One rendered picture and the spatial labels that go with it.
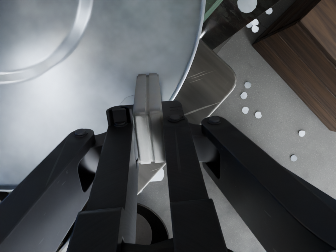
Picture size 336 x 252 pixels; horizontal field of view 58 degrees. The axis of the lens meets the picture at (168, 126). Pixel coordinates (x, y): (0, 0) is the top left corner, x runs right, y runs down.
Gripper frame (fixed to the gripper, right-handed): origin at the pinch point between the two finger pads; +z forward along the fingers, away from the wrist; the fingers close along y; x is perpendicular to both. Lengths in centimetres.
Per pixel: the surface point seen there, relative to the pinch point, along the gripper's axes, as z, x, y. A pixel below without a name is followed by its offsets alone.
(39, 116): 3.7, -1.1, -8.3
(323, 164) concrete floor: 68, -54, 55
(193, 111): 3.6, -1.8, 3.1
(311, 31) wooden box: 48, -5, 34
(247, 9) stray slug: 19.4, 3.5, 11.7
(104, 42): 5.3, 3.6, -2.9
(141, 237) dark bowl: 62, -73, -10
